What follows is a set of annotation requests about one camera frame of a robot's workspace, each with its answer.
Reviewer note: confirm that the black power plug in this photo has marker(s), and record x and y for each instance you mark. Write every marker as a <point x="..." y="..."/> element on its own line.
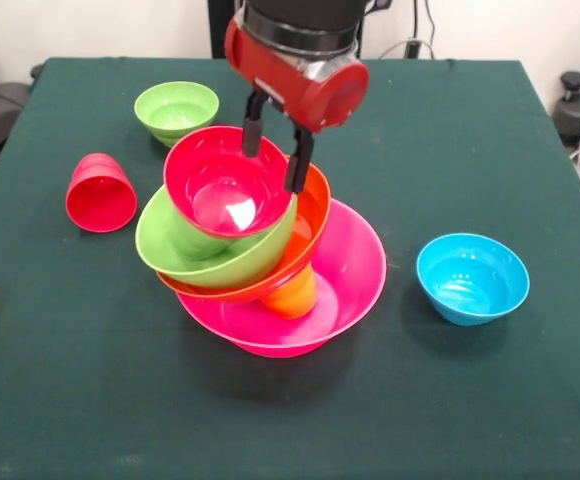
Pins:
<point x="413" y="49"/>

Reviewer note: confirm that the small blue bowl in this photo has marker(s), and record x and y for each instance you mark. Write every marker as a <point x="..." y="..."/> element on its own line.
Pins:
<point x="470" y="285"/>

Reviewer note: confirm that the black office chair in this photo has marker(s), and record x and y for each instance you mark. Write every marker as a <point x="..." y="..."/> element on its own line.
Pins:
<point x="0" y="107"/>

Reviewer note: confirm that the large green bowl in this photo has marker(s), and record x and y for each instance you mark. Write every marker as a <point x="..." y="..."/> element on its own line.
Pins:
<point x="170" y="245"/>

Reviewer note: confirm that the large orange bowl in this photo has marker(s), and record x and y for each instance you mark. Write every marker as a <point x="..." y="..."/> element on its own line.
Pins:
<point x="315" y="215"/>

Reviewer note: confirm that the large pink bowl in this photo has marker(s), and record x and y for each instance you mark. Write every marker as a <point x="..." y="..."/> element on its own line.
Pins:
<point x="350" y="270"/>

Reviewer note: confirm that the green cup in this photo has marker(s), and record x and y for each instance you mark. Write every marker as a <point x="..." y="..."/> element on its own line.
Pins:
<point x="195" y="245"/>

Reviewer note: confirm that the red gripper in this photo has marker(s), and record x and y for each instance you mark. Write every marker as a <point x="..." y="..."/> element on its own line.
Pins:
<point x="320" y="100"/>

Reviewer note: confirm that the dark green tablecloth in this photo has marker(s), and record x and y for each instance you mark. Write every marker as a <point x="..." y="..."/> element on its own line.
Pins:
<point x="290" y="410"/>

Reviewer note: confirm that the small red bowl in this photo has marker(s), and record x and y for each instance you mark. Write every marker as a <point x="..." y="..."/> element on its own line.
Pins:
<point x="210" y="180"/>

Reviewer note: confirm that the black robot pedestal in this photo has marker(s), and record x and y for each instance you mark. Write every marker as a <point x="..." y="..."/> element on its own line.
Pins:
<point x="220" y="25"/>

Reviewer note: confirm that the small green bowl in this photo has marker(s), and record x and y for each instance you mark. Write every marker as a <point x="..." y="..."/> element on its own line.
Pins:
<point x="170" y="107"/>

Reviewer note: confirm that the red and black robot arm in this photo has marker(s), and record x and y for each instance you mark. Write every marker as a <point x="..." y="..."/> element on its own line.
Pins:
<point x="305" y="22"/>

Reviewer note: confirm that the orange cup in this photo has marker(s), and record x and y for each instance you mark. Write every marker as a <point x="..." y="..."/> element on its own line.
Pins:
<point x="295" y="297"/>

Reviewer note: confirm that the red cup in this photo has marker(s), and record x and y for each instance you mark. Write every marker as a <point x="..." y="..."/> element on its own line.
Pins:
<point x="101" y="202"/>

